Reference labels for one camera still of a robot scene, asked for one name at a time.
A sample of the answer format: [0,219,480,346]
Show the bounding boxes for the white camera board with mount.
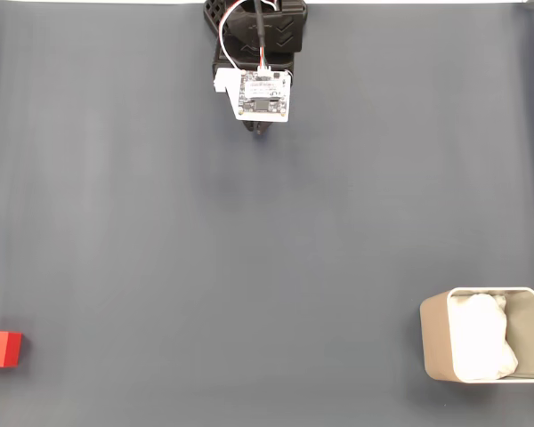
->
[212,65,293,122]

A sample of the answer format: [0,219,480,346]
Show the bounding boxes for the white crumpled tissue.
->
[449,291,520,382]

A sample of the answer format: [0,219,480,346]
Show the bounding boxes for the beige rounded box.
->
[419,286,534,383]

